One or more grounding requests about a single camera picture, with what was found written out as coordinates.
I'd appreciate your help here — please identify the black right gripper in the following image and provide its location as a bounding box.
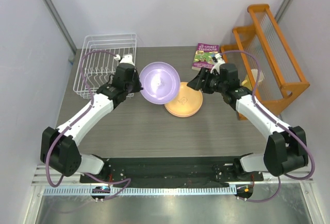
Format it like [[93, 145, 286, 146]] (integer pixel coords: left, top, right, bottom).
[[187, 67, 226, 94]]

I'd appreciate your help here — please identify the orange plate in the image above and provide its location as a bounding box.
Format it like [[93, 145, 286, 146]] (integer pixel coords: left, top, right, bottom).
[[164, 82, 203, 108]]

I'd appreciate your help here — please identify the lilac plate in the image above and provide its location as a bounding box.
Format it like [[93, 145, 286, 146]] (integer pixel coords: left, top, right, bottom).
[[140, 62, 180, 105]]

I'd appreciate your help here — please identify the yellow plate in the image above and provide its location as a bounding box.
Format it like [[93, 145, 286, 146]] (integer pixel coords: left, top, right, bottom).
[[165, 106, 201, 118]]

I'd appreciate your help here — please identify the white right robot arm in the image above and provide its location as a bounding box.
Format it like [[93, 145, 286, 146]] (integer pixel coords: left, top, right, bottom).
[[193, 63, 309, 180]]

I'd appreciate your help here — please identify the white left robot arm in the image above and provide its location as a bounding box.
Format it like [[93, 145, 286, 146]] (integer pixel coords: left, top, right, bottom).
[[41, 60, 202, 182]]

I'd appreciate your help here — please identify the orange wooden shelf rack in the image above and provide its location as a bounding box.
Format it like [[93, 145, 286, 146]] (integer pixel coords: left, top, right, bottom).
[[220, 4, 310, 115]]

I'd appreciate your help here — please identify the purple paperback book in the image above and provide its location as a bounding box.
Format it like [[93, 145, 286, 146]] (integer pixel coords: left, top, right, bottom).
[[192, 43, 220, 71]]

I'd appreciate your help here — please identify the pale yellow mug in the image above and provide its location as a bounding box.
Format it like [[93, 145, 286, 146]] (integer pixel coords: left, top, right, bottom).
[[241, 68, 265, 91]]

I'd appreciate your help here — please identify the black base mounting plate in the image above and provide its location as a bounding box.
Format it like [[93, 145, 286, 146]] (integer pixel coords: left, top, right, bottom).
[[79, 152, 264, 185]]

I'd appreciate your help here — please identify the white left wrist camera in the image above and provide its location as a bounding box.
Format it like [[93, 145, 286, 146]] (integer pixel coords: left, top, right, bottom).
[[113, 54, 135, 66]]

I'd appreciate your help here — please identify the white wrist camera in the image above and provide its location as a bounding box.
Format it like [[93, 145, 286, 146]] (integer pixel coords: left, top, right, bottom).
[[210, 53, 225, 74], [113, 54, 135, 66]]

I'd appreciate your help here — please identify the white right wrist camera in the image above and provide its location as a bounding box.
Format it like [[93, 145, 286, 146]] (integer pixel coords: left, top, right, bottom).
[[210, 53, 225, 74]]

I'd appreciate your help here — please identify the white wire dish rack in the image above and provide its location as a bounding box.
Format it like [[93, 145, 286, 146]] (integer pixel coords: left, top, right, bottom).
[[73, 33, 137, 99]]

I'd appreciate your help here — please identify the slotted cable duct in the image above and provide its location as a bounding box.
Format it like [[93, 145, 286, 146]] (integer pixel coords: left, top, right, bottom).
[[43, 185, 237, 196]]

